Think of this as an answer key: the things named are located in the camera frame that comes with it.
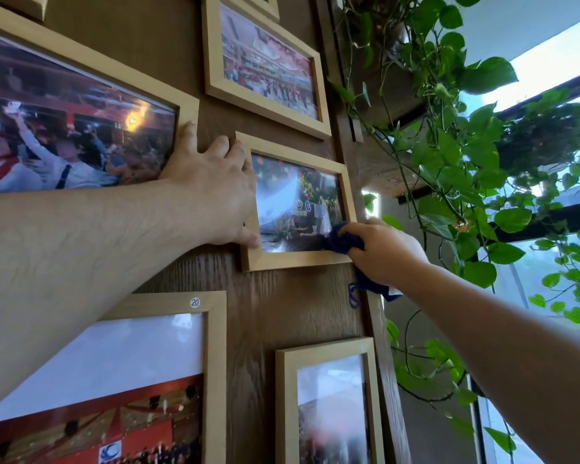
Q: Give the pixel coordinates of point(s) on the person's left hand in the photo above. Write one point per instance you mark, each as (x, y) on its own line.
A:
(208, 188)

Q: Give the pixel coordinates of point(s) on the person's right hand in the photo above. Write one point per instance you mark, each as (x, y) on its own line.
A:
(391, 253)

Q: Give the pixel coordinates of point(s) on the person's left middle finger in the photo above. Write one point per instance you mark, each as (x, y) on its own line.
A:
(238, 153)

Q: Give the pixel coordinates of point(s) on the person's right fingers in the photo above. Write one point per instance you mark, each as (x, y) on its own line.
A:
(356, 239)

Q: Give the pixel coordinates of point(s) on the person's left thumb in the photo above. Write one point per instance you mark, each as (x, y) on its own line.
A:
(244, 239)

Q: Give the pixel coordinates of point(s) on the person's left little finger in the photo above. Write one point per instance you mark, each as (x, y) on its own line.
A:
(187, 140)

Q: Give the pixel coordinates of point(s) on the dark blue cleaning cloth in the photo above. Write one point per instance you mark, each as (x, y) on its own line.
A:
(338, 242)

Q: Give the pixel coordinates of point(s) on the small wooden photo frame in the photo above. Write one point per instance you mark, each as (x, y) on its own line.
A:
(295, 207)

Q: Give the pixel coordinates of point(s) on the person's left forearm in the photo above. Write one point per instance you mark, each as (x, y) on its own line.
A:
(67, 265)

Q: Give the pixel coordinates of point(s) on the person's right forearm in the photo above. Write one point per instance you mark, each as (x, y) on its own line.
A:
(502, 362)

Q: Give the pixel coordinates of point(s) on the white round sticker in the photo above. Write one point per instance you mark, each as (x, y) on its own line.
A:
(195, 302)

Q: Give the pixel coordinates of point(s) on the green pothos vine plant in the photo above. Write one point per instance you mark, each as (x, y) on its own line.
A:
(459, 154)

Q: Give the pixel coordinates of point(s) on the wooden group photo frame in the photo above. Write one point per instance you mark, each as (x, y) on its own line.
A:
(266, 62)

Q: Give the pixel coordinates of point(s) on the large wooden crowd photo frame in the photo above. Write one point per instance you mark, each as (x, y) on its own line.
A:
(72, 125)

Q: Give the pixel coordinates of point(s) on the wooden picture frame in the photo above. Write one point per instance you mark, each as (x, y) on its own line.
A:
(266, 2)
(24, 2)

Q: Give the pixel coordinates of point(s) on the upright wooden photo frame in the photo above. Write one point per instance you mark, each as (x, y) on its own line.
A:
(331, 405)

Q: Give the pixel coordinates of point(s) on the large wooden frame with sticker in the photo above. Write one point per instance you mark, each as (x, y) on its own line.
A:
(140, 372)

